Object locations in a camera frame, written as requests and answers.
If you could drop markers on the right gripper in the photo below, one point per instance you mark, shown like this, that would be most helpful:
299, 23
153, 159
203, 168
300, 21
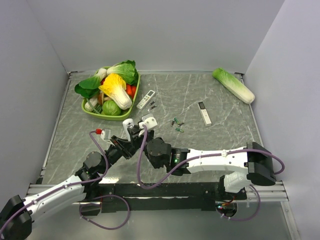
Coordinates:
137, 132

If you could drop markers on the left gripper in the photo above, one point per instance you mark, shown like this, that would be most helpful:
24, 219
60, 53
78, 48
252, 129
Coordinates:
124, 146

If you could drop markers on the white remote with coloured buttons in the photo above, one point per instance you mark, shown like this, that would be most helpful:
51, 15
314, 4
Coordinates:
128, 124

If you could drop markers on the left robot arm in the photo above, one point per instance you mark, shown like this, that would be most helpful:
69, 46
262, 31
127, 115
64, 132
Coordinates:
19, 214

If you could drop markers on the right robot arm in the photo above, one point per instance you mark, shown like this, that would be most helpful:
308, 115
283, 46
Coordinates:
249, 165

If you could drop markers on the white air conditioner remote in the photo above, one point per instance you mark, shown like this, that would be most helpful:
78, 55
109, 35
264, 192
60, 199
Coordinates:
146, 99

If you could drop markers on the slim white remote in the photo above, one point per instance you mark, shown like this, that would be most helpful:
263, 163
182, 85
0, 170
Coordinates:
204, 114

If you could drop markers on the green plastic basket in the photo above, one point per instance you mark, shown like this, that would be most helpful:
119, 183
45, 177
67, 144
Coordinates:
101, 97

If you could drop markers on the red tomato toys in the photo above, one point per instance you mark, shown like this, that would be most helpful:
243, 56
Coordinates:
131, 90

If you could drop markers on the yellow napa cabbage toy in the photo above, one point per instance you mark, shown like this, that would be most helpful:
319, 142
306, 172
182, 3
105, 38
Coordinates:
115, 87

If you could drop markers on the white mushroom toy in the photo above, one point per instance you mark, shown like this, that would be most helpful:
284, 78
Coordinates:
91, 104

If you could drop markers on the green lettuce toy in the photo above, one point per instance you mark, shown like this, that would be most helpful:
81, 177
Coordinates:
127, 70

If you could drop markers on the bok choy toy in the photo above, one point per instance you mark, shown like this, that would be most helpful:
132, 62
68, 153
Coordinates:
90, 87

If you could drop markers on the long napa cabbage toy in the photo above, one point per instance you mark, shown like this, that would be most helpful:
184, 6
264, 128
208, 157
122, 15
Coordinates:
235, 86

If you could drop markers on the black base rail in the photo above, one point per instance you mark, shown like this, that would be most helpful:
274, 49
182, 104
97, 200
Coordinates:
114, 197

